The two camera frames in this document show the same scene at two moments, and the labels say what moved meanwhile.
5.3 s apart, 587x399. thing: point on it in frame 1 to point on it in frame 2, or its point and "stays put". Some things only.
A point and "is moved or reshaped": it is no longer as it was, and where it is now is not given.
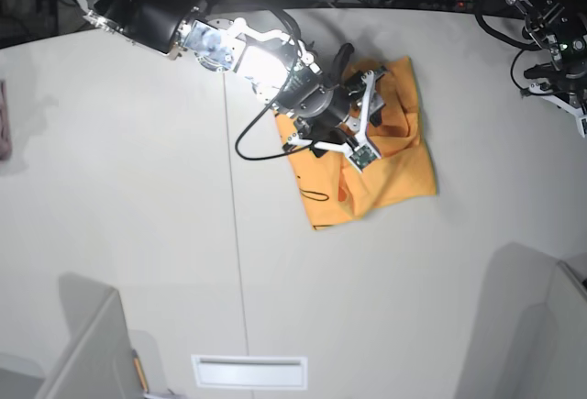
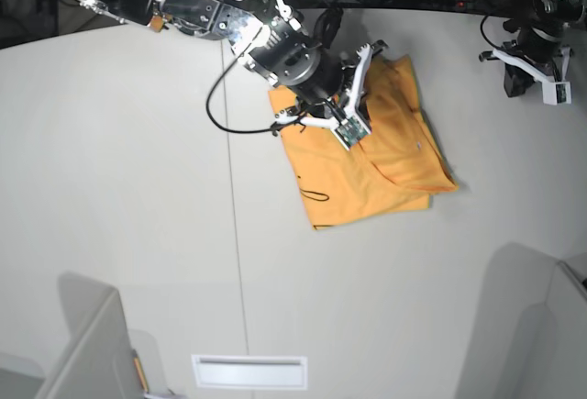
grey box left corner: (97, 362) stays put
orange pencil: (139, 370) stays put
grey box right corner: (566, 335) stays put
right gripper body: (565, 85) to (538, 50)
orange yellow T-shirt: (333, 186) is moved or reshaped
